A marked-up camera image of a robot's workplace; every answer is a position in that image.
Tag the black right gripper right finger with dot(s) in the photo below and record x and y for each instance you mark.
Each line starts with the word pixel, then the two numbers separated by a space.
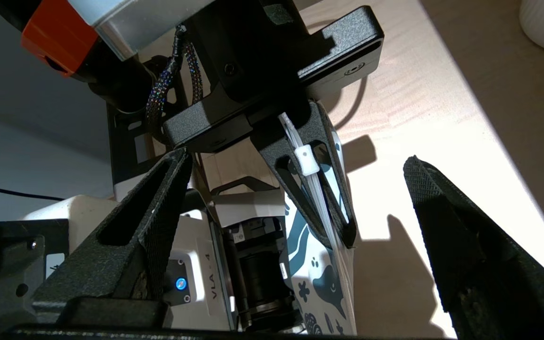
pixel 489 283

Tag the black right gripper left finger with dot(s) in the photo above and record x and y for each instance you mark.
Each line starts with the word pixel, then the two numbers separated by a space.
pixel 111 269

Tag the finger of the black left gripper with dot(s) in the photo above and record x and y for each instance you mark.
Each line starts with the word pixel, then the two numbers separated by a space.
pixel 340 189
pixel 281 165

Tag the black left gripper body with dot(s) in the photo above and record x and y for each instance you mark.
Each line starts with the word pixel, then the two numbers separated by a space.
pixel 253 80

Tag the white horse-print paper pouch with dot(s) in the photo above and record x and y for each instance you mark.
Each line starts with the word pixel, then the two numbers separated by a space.
pixel 319 283

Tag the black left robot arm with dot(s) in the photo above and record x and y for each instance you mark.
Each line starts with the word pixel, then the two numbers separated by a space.
pixel 125 19

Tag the white silver robot torso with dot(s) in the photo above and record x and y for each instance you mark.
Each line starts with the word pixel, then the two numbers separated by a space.
pixel 196 245

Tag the beige brown shelf unit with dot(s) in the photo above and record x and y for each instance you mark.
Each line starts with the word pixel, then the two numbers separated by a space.
pixel 513 118

